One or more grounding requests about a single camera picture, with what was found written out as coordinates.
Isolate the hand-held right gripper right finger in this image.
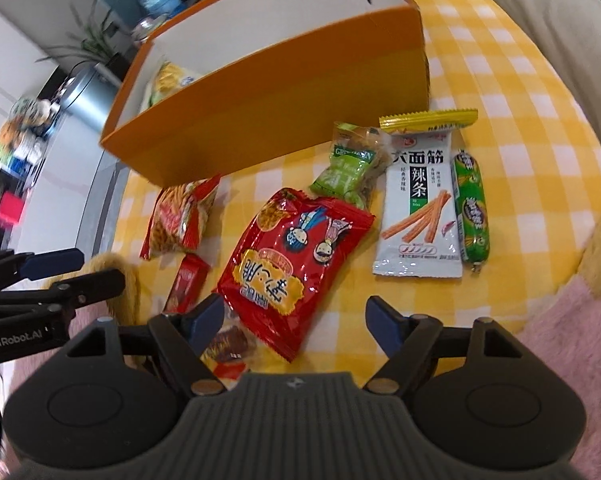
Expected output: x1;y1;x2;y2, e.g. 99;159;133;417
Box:
363;296;523;395

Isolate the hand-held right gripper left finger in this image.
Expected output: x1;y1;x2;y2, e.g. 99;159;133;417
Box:
68;294;228;396

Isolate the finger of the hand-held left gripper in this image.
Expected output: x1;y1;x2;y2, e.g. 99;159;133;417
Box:
0;268;126;318
0;248;85;282

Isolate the brown red candy packet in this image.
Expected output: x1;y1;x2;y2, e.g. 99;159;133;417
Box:
200;310;256;378

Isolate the small red snack packet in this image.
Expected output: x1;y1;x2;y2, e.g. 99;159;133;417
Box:
163;253;212;313

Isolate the large red cartoon snack packet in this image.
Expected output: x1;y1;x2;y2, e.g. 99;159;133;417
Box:
216;187;376;363

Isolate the orange red stick snack packet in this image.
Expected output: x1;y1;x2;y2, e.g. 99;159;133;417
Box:
139;174;222;261

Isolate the white spicy strip packet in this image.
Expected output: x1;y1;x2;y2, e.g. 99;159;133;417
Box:
371;127;463;278

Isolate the green sausage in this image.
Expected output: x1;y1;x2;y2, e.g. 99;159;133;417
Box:
451;149;492;276

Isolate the green pea snack packet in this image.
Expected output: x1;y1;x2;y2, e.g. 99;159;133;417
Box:
309;121;393;211

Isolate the orange cardboard box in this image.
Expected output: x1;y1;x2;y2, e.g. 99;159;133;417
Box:
99;0;431;188

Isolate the pink box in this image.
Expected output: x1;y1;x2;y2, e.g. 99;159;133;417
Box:
0;194;27;229

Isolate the colourful toy pile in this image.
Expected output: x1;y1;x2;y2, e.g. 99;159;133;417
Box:
0;97;64;176

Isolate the grey cabinet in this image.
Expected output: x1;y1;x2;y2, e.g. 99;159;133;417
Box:
55;62;124;133

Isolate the pink fluffy blanket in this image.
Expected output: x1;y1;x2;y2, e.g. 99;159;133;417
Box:
500;275;601;480

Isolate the yellow checkered tablecloth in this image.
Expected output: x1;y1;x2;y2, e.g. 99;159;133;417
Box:
100;0;601;361

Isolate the yellow green snack packet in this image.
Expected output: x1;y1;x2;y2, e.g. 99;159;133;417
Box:
140;61;204;111

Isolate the green potted plant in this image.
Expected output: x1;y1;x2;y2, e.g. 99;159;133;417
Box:
38;5;126;68

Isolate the beige sofa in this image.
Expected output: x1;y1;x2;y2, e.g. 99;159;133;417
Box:
450;0;601;131

